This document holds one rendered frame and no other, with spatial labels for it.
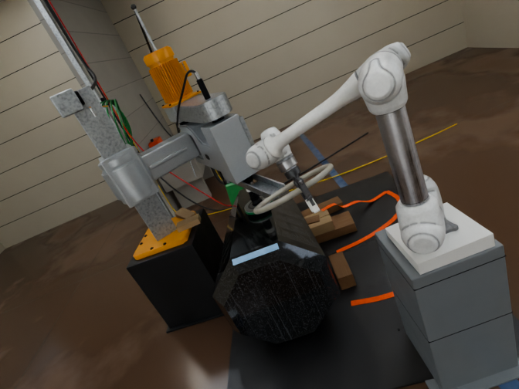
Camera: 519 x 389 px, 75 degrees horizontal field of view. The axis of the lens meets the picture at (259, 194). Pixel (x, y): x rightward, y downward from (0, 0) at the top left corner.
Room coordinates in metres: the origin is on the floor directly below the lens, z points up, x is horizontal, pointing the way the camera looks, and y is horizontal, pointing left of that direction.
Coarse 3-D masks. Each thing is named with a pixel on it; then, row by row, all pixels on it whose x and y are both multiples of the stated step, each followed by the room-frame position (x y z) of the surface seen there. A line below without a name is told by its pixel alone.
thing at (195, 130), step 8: (184, 128) 2.80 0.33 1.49; (192, 128) 2.66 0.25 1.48; (200, 128) 2.64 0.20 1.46; (192, 136) 2.66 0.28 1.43; (200, 136) 2.58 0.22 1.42; (200, 144) 2.57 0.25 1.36; (208, 144) 2.43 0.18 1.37; (208, 152) 2.47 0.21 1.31; (200, 160) 2.81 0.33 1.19; (208, 160) 2.58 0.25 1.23; (216, 168) 2.46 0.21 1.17; (224, 176) 2.43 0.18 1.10
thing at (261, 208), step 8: (320, 168) 1.74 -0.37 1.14; (328, 168) 1.52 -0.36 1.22; (304, 176) 1.83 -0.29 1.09; (320, 176) 1.46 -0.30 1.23; (288, 184) 1.86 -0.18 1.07; (312, 184) 1.43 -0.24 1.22; (280, 192) 1.84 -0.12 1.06; (296, 192) 1.42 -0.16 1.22; (264, 200) 1.79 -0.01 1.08; (280, 200) 1.44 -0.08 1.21; (288, 200) 1.43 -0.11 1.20; (256, 208) 1.59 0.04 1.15; (264, 208) 1.49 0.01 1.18; (272, 208) 1.47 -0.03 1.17
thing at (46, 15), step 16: (48, 0) 4.82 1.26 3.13; (48, 16) 4.53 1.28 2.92; (64, 32) 4.63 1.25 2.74; (64, 48) 4.53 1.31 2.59; (80, 64) 4.58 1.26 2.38; (96, 80) 3.91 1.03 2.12; (112, 112) 4.28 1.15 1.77; (128, 128) 4.85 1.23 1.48; (448, 128) 3.72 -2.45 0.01; (176, 176) 4.36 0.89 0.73; (336, 176) 3.83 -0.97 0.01; (208, 208) 4.40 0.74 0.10
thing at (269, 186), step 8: (256, 176) 2.21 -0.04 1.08; (240, 184) 2.24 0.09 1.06; (248, 184) 2.10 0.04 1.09; (256, 184) 2.14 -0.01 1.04; (264, 184) 2.09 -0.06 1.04; (272, 184) 2.02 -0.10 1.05; (280, 184) 1.90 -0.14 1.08; (256, 192) 2.00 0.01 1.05; (264, 192) 1.88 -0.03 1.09; (272, 192) 1.92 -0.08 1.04; (272, 200) 1.83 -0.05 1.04
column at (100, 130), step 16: (96, 96) 2.64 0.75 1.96; (80, 112) 2.59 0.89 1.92; (96, 112) 2.62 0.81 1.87; (96, 128) 2.60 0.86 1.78; (112, 128) 2.63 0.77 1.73; (96, 144) 2.58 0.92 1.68; (112, 144) 2.61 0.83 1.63; (144, 208) 2.59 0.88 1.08; (160, 208) 2.63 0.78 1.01; (160, 224) 2.61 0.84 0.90
